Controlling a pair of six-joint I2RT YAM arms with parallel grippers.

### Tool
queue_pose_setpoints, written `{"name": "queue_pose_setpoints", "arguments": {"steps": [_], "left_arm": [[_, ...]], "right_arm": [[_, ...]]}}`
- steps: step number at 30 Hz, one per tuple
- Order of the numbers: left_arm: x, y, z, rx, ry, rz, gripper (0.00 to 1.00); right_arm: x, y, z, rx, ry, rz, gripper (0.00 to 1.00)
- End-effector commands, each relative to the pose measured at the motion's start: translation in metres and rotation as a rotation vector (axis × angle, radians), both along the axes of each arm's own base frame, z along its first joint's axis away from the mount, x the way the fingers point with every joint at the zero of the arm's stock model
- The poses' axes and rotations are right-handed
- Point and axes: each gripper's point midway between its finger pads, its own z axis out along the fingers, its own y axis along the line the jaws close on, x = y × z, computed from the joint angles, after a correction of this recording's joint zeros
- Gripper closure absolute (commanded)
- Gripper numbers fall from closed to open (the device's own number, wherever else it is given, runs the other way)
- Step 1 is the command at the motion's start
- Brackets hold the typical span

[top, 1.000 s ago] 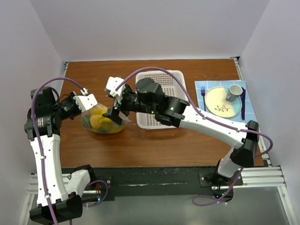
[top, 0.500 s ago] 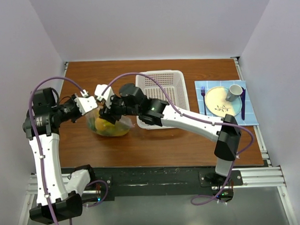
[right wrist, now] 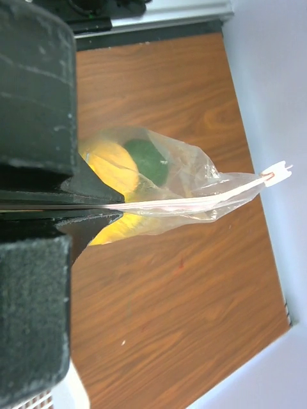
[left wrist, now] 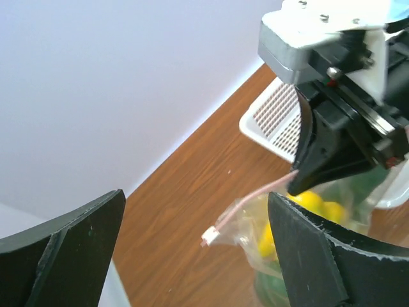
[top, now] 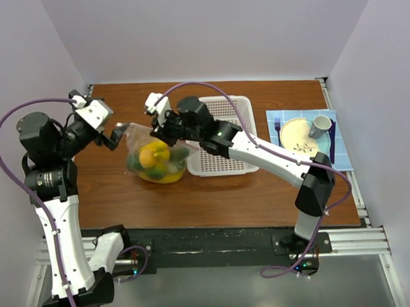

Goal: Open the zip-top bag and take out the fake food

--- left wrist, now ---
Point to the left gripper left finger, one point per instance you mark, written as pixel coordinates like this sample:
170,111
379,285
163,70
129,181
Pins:
63,261

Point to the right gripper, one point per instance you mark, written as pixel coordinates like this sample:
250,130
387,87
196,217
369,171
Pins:
354,112

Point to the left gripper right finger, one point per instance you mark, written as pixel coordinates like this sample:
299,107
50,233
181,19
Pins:
326,264

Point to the clear polka dot zip bag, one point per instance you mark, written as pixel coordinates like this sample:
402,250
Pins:
245,222

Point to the green fake avocado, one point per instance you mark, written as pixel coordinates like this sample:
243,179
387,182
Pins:
270,289

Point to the white plastic basket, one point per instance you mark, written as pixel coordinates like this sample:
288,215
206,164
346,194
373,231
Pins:
273,121

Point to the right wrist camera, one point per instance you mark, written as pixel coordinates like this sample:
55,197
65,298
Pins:
287,36

